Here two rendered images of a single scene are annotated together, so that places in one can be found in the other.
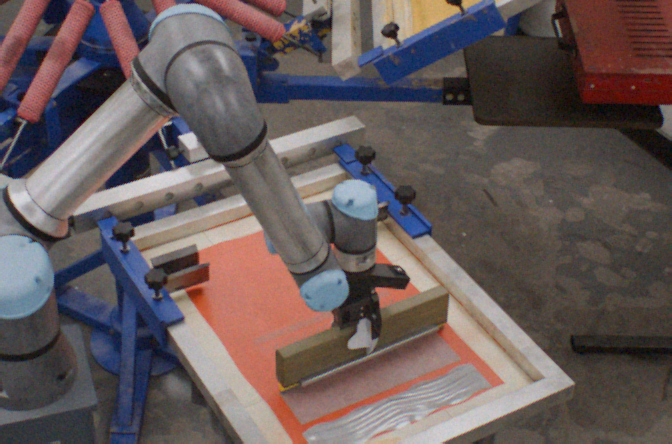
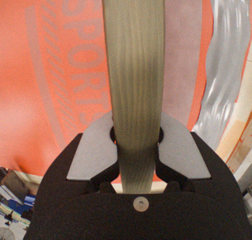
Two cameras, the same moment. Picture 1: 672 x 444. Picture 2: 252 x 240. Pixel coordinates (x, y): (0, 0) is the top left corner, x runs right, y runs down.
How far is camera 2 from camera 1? 2.28 m
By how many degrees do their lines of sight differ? 68
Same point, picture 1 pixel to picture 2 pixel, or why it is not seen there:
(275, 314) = (41, 143)
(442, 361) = (193, 2)
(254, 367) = not seen: hidden behind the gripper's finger
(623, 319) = not seen: outside the picture
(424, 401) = (231, 73)
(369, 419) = (209, 135)
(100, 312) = not seen: hidden behind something
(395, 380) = (187, 81)
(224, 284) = (12, 154)
